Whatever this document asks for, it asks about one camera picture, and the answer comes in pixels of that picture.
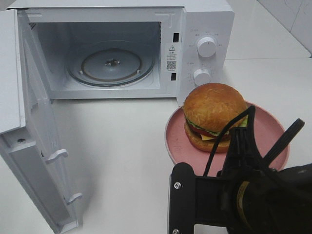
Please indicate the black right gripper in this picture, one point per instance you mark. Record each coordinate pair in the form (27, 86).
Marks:
(205, 200)

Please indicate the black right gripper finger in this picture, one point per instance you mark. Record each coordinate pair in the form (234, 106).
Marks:
(283, 141)

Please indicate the pink round plate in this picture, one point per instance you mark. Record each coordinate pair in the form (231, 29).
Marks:
(267, 130)

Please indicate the white microwave door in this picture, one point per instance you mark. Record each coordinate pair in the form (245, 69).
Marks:
(29, 139)

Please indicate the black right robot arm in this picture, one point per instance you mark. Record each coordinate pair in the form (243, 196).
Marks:
(246, 196)

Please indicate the lower white timer knob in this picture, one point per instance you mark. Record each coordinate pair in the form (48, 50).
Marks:
(202, 76)

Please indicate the upper white control knob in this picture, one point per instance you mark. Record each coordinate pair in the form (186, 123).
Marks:
(206, 46)

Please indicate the white warning label sticker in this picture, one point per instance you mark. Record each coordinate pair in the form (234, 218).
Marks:
(171, 53)

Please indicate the white microwave oven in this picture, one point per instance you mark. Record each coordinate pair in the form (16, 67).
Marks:
(67, 27)

